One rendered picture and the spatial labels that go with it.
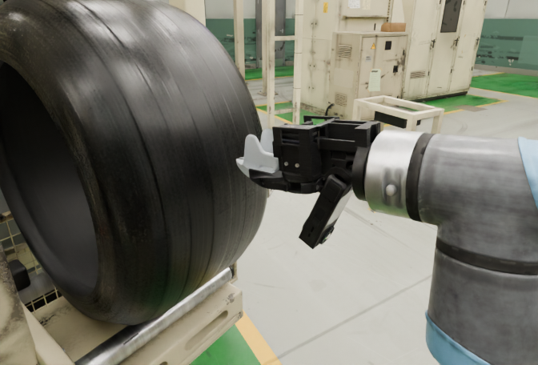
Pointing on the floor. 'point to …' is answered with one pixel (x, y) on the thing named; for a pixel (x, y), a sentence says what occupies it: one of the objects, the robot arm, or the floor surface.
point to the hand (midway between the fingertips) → (245, 166)
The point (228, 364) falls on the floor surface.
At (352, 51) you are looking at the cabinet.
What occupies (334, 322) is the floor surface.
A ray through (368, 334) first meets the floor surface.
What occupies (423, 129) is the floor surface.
